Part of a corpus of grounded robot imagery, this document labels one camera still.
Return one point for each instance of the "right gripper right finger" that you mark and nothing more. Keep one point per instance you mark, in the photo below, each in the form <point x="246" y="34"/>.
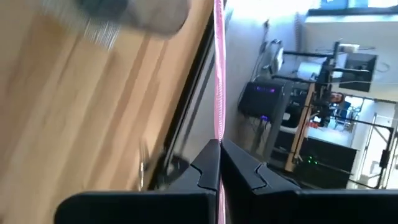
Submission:
<point x="264" y="205"/>

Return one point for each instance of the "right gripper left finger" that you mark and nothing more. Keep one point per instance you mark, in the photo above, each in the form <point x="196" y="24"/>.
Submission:
<point x="186" y="205"/>

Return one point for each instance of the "pink drinking straw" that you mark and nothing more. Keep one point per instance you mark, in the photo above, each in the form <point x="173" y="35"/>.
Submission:
<point x="219" y="77"/>

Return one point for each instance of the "purple plastic bowl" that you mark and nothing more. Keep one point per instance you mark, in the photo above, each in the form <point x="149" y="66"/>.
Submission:
<point x="155" y="18"/>

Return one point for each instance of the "black equipment cabinet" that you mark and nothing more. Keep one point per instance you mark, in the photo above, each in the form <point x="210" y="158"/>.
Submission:
<point x="326" y="165"/>

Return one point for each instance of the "wooden workstation board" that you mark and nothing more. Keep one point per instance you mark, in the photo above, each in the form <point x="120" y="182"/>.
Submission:
<point x="303" y="127"/>

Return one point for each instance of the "black computer tower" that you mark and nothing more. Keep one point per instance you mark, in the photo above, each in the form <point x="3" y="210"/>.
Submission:
<point x="262" y="99"/>

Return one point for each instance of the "person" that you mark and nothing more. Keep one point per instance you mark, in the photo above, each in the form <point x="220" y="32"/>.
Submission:
<point x="337" y="99"/>

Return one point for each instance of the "black monitor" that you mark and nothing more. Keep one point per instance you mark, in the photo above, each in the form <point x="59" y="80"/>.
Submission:
<point x="357" y="71"/>

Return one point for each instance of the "black aluminium table frame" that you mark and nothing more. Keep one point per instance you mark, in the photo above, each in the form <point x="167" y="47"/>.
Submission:
<point x="186" y="93"/>

